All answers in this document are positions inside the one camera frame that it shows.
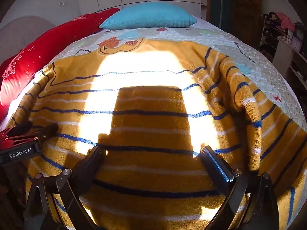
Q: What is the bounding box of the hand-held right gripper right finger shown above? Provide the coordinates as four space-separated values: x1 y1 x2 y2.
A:
200 146 280 230

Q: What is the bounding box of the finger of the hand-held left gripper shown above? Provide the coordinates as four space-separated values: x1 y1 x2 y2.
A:
36 123 59 141
12 121 33 136

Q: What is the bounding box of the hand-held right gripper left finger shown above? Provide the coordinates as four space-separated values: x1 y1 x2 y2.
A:
24 146 107 230

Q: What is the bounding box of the yellow striped towel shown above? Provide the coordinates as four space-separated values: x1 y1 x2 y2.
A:
7 38 307 230

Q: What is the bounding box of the pile of clothes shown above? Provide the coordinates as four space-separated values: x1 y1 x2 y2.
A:
263 11 305 47

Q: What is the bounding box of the white bed sheet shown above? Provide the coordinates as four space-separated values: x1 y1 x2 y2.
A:
0 92 27 131

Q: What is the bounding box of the red long pillow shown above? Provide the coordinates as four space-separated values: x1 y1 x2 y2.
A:
0 8 121 123

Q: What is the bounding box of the beige padded headboard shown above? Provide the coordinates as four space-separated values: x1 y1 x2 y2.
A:
0 16 57 66

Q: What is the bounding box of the white shelf unit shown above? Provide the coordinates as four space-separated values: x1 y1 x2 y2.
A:
259 17 307 90

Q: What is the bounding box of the heart patterned quilt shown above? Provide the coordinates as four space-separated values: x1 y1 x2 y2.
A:
34 17 303 131

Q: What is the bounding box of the teal pillow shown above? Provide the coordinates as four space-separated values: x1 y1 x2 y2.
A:
99 1 198 30

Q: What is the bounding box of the brown wooden door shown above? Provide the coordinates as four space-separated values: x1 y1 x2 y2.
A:
234 0 263 51

